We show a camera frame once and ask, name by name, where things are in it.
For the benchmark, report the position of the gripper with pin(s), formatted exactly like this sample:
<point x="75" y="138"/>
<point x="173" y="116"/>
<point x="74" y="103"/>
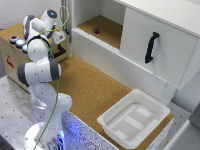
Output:
<point x="58" y="36"/>

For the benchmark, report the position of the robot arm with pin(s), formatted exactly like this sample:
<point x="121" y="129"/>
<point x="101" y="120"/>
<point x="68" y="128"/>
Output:
<point x="41" y="71"/>

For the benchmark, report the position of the purple block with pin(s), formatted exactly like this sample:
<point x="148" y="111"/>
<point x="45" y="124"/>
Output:
<point x="96" y="30"/>

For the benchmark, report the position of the green button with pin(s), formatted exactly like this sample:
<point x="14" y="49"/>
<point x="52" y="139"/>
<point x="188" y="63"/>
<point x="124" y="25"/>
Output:
<point x="24" y="47"/>

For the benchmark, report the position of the blue button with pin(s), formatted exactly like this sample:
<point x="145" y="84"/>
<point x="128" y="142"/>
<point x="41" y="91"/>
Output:
<point x="20" y="42"/>

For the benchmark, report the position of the red button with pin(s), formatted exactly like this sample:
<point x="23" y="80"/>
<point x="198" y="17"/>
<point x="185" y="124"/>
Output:
<point x="13" y="39"/>

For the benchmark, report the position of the white cabinet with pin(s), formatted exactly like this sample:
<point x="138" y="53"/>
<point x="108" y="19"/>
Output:
<point x="110" y="61"/>

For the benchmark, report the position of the white sliding door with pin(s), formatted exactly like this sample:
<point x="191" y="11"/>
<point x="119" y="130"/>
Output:
<point x="156" y="50"/>

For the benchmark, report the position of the white plastic box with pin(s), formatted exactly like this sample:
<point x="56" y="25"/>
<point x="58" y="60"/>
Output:
<point x="133" y="118"/>

